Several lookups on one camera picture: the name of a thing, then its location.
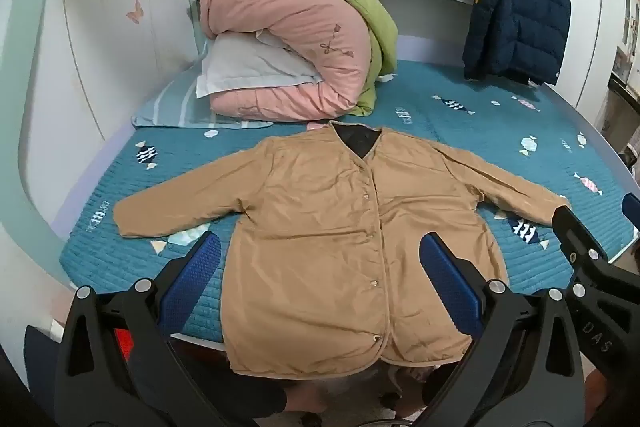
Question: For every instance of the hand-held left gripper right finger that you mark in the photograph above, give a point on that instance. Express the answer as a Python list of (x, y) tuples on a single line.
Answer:
[(447, 282)]

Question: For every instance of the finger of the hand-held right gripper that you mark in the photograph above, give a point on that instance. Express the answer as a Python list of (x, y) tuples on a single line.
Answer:
[(631, 207), (575, 237)]

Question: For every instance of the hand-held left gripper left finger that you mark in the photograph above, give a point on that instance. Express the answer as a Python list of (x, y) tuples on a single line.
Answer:
[(200, 269)]

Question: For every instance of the tan jacket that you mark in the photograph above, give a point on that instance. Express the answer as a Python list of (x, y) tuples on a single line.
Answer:
[(310, 232)]

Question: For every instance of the teal candy-print bedspread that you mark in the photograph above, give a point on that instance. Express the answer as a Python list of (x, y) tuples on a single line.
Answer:
[(450, 127)]

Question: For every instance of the blue striped pillow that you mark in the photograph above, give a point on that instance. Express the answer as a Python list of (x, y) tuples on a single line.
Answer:
[(170, 107)]

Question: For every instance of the white pillow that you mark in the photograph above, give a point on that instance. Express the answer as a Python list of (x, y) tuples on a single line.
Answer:
[(250, 67)]

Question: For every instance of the navy and yellow puffer jacket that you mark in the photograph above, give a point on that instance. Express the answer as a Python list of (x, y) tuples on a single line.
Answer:
[(515, 17)]

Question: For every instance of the white wardrobe with butterfly print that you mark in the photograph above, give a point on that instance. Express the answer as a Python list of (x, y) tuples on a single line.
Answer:
[(100, 57)]

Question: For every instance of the pink quilt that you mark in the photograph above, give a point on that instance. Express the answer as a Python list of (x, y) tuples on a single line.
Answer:
[(300, 32)]

